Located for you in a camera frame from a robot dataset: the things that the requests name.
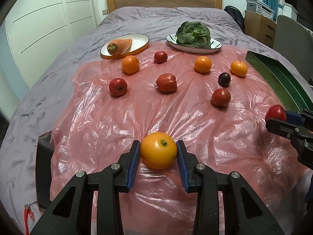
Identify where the large red apple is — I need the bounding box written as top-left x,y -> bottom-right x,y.
265,105 -> 287,122

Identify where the orange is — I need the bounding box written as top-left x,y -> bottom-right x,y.
140,132 -> 177,170
194,56 -> 212,74
121,55 -> 140,75
230,61 -> 248,78

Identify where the dark purple plum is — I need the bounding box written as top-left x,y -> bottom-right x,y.
218,72 -> 231,88

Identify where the green rectangular tray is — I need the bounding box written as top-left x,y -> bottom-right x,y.
246,51 -> 312,112

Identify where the grey office chair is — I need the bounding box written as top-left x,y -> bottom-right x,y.
273,15 -> 312,81

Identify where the pink plastic sheet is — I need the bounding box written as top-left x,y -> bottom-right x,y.
50,42 -> 310,234

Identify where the wooden nightstand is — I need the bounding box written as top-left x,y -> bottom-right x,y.
245,10 -> 276,48

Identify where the white storage box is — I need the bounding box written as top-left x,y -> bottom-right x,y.
246,0 -> 275,21

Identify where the black backpack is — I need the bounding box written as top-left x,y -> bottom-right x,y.
224,5 -> 245,33

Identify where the green leafy vegetable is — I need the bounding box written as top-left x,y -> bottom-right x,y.
176,21 -> 211,49

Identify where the white striped plate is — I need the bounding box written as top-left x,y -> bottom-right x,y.
165,34 -> 222,55

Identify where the small red tomato back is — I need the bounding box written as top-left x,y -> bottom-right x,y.
154,51 -> 168,64

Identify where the orange carrot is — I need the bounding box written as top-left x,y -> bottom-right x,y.
107,38 -> 132,56

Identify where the orange rimmed white plate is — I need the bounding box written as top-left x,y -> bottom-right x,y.
100,34 -> 150,60

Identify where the white wardrobe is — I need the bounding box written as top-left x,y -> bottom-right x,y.
5,0 -> 96,87

